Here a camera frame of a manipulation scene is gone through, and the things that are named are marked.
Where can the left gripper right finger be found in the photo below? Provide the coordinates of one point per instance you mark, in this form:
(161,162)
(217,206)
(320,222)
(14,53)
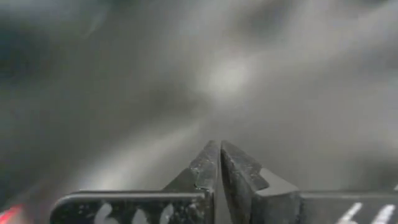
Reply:
(280,208)

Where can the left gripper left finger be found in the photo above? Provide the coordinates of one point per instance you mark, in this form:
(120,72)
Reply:
(140,208)

